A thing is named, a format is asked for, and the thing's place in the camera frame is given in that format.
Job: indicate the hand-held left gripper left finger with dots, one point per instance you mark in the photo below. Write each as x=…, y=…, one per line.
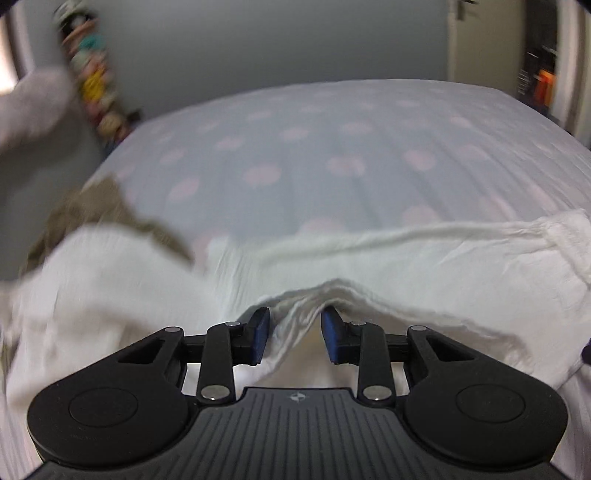
x=258, y=330

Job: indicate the panda plush toy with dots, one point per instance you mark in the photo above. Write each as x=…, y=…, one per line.
x=69, y=9

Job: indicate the white door frame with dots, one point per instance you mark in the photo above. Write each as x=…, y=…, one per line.
x=568, y=69

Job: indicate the brown striped garment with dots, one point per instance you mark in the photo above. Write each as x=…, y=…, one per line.
x=92, y=207

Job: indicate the dark hallway cabinet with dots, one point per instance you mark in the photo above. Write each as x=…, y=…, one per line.
x=526, y=83

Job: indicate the dark wall socket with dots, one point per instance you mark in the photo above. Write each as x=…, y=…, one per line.
x=134, y=115

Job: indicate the white crinkled garment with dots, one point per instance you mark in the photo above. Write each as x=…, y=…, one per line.
x=438, y=267

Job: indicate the orange item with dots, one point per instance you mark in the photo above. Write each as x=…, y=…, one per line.
x=544, y=87

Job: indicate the clear tube of plush toys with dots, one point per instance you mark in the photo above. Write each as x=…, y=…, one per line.
x=94, y=83

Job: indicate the bed with pink-dotted sheet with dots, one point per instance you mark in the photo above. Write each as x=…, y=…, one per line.
x=323, y=138

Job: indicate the grey bedding bundle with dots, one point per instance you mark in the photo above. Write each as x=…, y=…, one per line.
x=32, y=106

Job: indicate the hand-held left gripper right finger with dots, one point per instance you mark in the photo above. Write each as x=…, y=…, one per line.
x=333, y=332

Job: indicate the cream door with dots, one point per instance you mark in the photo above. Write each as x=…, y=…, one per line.
x=480, y=46

